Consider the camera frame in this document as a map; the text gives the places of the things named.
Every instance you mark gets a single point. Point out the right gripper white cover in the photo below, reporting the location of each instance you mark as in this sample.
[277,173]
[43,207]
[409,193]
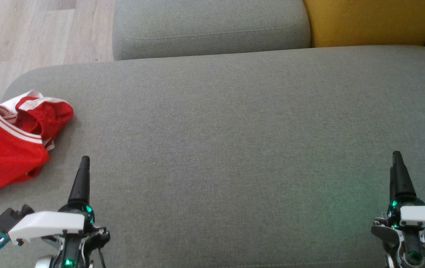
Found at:
[424,217]

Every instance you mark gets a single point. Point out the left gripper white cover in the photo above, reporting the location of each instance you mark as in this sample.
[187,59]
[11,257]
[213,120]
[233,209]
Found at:
[48,223]

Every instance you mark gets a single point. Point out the red jersey with striped trim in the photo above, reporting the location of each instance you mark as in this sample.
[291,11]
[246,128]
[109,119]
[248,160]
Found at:
[4,156]

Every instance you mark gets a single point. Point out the large grey sofa seat cushion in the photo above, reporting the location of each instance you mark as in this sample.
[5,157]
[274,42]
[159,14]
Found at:
[234,149]

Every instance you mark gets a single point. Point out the yellow sofa backrest cushion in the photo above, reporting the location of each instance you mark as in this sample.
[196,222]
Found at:
[372,20]

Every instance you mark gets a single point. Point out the grey sofa back cushion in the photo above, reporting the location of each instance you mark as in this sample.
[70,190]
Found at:
[212,26]

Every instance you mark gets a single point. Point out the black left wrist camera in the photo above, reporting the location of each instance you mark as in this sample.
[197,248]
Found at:
[7,219]

